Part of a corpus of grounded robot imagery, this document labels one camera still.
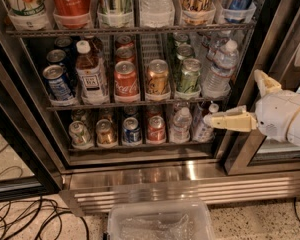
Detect top wire shelf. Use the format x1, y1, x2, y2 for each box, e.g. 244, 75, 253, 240
6, 21, 256, 38

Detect red can bottom shelf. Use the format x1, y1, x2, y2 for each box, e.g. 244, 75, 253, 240
147, 116, 166, 141

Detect red coca-cola can front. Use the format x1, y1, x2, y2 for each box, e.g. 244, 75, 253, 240
114, 61, 139, 97

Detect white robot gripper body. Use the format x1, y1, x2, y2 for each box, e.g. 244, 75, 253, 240
255, 90, 300, 142

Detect water bottle top shelf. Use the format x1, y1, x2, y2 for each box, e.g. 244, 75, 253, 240
140, 0, 174, 28

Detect green can bottom shelf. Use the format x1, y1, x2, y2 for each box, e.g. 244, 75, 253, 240
69, 121, 91, 146

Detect middle wire shelf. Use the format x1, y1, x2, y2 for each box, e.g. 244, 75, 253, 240
46, 96, 229, 111

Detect green can front middle shelf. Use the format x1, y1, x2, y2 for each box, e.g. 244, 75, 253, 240
177, 58, 201, 93

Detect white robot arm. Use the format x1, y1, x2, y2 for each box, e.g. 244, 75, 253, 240
204, 70, 300, 147

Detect clear water bottle shelf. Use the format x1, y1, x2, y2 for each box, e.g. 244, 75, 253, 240
203, 39, 239, 99

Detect blue can shelf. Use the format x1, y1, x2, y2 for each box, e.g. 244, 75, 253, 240
43, 65, 75, 101
46, 49, 70, 69
123, 117, 141, 143

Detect wire shelf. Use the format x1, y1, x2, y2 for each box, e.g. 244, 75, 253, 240
6, 21, 256, 38
46, 96, 229, 111

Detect red can shelf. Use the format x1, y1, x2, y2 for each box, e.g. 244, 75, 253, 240
147, 116, 166, 141
115, 47, 136, 63

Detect white label bottle bottom shelf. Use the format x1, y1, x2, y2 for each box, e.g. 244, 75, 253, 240
192, 102, 219, 143

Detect water bottle bottom shelf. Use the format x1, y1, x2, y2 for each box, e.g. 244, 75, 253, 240
170, 107, 192, 143

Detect gold can bottom shelf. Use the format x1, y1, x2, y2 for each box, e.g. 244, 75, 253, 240
96, 119, 117, 145

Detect blue can front middle shelf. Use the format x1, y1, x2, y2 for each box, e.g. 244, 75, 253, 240
43, 65, 75, 101

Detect blue can bottom shelf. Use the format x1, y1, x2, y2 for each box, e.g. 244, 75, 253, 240
123, 117, 141, 143

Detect large coca-cola bottle top shelf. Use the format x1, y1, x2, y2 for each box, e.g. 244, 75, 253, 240
53, 0, 90, 29

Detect black cables on floor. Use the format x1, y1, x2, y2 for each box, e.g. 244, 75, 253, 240
0, 197, 90, 240

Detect gold can middle shelf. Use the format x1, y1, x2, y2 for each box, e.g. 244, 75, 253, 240
146, 59, 169, 95

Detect brown tea bottle white label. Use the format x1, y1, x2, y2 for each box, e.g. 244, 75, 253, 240
76, 40, 108, 105

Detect clear plastic bin on floor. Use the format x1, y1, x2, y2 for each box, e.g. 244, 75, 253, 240
107, 199, 216, 240

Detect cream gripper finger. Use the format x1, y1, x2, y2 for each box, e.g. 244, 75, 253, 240
204, 105, 257, 132
254, 70, 282, 96

